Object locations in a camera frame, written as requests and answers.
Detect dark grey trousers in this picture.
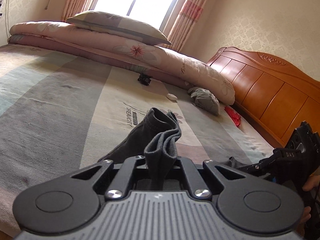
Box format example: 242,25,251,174
99,107,182,190

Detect red folding fan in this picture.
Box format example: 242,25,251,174
224,106,241,127

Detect wooden orange headboard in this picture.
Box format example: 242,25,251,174
208,47,319,147

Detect bundled grey white cloth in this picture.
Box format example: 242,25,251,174
188,87,220,116

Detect striped pastel bed sheet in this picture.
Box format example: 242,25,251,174
1,45,272,236

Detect white earbuds case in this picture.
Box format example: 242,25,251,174
166,93,178,102

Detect black hair claw clip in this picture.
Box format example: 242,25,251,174
137,73,152,86

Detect folded floral pink quilt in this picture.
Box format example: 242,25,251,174
10,21,235,105

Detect grey floral pillow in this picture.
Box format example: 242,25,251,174
66,10,171,46

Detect pink right curtain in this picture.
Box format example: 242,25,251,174
164,0,207,52

